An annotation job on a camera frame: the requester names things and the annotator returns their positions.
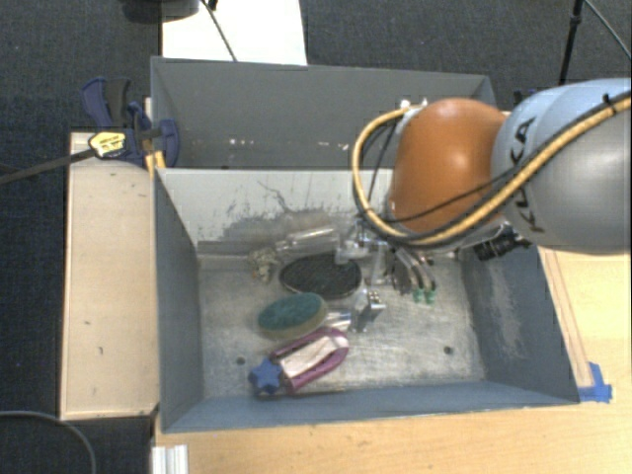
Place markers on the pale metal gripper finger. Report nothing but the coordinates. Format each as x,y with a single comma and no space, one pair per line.
366,310
353,249

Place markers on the black round disc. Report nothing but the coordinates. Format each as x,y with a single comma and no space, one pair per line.
320,275

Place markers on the clear plastic bottle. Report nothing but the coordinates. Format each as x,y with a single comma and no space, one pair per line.
308,241

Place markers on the grey metal bin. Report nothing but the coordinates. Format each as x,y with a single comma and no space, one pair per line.
424,339

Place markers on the purple horseshoe-shaped holder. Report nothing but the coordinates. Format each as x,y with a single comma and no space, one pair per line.
316,356

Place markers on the green round sponge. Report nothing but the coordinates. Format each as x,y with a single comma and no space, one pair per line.
289,313

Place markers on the grey-brown crumpled lump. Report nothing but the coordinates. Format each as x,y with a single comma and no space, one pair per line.
262,263

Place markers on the blue star-shaped knob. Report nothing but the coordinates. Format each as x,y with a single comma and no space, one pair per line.
265,378

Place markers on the pale wood board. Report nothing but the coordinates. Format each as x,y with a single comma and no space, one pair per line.
108,289

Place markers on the black cylinder on white bracket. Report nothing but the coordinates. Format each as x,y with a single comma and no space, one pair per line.
496,246

